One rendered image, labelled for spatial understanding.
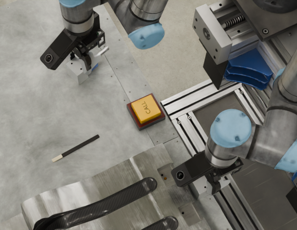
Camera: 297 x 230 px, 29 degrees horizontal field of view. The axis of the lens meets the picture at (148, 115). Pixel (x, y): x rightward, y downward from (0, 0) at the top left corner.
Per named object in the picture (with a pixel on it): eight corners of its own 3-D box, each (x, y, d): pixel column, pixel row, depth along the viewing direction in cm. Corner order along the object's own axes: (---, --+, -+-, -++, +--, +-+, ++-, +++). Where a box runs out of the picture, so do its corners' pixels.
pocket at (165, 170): (172, 166, 145) (172, 161, 142) (182, 184, 143) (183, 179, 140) (156, 174, 144) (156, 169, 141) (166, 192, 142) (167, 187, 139)
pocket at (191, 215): (192, 203, 141) (194, 199, 138) (203, 222, 139) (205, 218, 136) (176, 211, 140) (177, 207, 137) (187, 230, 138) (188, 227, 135)
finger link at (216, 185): (220, 197, 138) (221, 179, 131) (214, 200, 138) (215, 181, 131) (210, 182, 141) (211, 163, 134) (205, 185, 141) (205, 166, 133)
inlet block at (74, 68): (102, 46, 165) (101, 36, 160) (114, 58, 163) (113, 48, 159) (67, 73, 161) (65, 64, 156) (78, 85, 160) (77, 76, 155)
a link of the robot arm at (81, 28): (75, 30, 133) (52, 8, 135) (76, 40, 137) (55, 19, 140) (99, 12, 135) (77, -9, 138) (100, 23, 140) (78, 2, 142)
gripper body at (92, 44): (106, 44, 151) (104, 19, 140) (81, 64, 148) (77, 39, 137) (87, 26, 153) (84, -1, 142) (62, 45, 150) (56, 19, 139)
